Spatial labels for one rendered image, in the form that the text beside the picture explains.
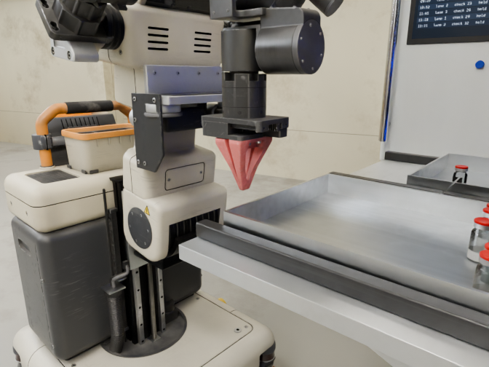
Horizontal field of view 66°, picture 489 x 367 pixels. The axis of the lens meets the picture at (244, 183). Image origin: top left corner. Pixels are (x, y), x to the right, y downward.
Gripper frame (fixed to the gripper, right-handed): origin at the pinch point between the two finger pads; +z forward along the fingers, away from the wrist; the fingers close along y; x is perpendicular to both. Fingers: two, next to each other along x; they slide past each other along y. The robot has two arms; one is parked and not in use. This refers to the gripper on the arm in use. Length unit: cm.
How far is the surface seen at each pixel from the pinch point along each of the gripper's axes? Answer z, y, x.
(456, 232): 5.5, 23.7, 14.9
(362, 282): 3.7, 21.0, -7.9
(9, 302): 94, -164, 9
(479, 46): -22, 9, 89
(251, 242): 3.7, 8.0, -8.0
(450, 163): 5, 13, 54
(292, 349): 94, -39, 74
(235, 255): 5.6, 6.2, -8.7
